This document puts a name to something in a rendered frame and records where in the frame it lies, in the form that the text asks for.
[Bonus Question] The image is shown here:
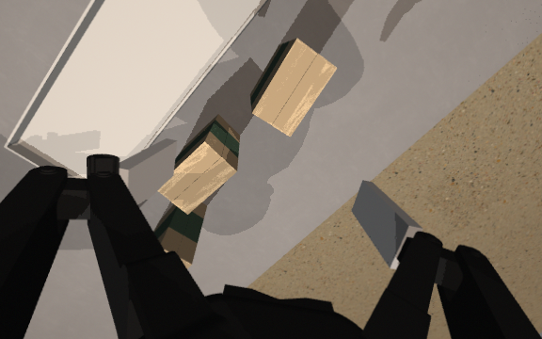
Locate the tan rectangular block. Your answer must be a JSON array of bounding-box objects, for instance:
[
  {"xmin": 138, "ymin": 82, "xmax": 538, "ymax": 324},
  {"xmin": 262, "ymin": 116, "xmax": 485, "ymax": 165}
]
[
  {"xmin": 250, "ymin": 39, "xmax": 337, "ymax": 137},
  {"xmin": 157, "ymin": 114, "xmax": 240, "ymax": 215},
  {"xmin": 154, "ymin": 203, "xmax": 207, "ymax": 268}
]

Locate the white shallow tray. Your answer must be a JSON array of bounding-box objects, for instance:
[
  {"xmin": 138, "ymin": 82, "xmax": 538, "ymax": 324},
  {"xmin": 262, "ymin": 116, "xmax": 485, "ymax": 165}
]
[{"xmin": 4, "ymin": 0, "xmax": 268, "ymax": 178}]

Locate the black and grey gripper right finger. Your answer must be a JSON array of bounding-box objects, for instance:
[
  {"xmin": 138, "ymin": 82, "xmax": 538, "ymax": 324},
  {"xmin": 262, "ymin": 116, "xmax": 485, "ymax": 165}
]
[{"xmin": 352, "ymin": 180, "xmax": 542, "ymax": 339}]

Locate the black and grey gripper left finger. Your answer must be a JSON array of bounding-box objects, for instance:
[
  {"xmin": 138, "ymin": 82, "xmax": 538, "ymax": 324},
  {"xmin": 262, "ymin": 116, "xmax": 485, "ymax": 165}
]
[{"xmin": 0, "ymin": 138, "xmax": 241, "ymax": 339}]

